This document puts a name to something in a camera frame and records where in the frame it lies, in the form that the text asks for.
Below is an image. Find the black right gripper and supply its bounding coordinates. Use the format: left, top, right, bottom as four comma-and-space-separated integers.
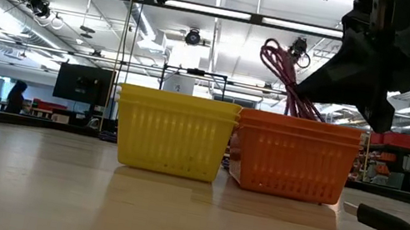
295, 0, 410, 118

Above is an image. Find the magenta USB cable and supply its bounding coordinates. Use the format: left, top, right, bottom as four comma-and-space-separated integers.
249, 36, 338, 124

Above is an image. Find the red storage bin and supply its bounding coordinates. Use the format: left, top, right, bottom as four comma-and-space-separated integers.
368, 127, 410, 151

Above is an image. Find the orange plastic basket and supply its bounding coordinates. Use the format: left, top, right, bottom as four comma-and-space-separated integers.
222, 105, 365, 211

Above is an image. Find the yellow plastic basket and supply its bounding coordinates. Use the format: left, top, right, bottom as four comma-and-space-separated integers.
106, 82, 243, 187

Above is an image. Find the person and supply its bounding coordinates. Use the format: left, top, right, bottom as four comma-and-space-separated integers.
3, 78, 30, 116

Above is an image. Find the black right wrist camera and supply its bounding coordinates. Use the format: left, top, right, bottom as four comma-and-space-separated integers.
352, 85, 400, 137

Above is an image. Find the black hanging camera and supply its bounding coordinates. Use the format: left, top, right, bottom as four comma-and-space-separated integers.
286, 36, 315, 70

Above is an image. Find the black overhead camera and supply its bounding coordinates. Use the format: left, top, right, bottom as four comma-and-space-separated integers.
182, 27, 204, 48

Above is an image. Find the black overhead frame beam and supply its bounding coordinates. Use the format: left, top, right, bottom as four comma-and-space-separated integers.
112, 0, 347, 41

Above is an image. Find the black distant rig frame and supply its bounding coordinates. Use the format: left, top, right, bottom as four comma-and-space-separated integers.
157, 62, 230, 103

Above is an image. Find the black wall monitor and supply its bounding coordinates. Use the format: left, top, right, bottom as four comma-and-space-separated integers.
51, 59, 118, 108

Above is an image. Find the black ceiling camera cluster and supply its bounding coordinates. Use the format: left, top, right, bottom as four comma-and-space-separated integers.
10, 0, 53, 20

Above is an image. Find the black aluminium table frame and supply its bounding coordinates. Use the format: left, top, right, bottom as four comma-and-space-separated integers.
0, 108, 410, 208

